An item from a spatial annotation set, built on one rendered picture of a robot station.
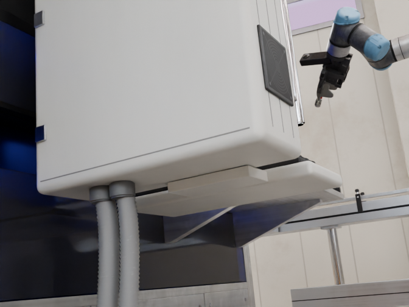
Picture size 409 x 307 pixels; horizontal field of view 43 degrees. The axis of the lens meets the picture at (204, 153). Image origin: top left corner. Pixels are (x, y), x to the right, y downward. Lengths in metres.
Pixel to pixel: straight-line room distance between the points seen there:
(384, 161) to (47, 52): 3.59
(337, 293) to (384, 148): 1.97
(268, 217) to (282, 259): 2.52
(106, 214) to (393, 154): 3.61
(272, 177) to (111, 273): 0.35
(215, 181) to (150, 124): 0.17
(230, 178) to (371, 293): 1.82
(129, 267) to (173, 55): 0.38
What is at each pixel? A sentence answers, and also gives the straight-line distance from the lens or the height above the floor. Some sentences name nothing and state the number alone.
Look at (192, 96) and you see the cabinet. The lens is 0.87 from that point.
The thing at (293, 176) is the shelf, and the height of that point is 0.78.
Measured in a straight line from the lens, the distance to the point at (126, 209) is 0.98.
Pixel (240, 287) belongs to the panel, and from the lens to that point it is 1.97.
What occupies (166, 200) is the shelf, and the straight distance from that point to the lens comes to 1.12.
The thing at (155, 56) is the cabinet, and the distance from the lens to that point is 0.94.
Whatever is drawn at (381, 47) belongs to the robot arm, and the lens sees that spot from 1.67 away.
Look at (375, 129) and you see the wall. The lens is 4.49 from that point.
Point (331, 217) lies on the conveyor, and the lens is 2.71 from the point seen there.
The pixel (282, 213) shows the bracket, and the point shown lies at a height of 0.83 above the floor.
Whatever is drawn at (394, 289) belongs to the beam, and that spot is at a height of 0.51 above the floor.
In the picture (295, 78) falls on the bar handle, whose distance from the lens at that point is 1.04.
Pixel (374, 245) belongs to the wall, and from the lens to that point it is 4.35.
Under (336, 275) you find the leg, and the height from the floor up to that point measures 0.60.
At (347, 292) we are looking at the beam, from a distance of 2.72.
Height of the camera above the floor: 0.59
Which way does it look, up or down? 15 degrees up
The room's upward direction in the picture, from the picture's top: 5 degrees counter-clockwise
